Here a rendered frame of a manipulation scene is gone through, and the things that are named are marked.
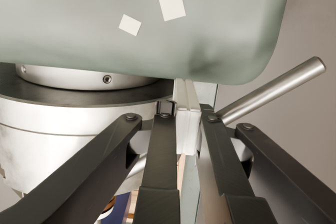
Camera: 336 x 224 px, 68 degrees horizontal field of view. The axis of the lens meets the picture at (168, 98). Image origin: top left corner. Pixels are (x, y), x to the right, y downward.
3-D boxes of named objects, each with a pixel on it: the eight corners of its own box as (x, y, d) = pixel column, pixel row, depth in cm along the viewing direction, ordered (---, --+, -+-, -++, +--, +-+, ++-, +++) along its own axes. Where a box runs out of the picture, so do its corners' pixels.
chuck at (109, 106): (28, 48, 52) (-102, 100, 23) (174, 57, 58) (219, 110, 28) (29, 64, 54) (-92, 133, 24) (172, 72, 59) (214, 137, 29)
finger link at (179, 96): (182, 155, 15) (170, 154, 15) (179, 111, 22) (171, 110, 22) (188, 109, 14) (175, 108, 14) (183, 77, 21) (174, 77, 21)
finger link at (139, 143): (172, 159, 13) (116, 154, 13) (172, 120, 18) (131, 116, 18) (175, 134, 13) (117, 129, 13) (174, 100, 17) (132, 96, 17)
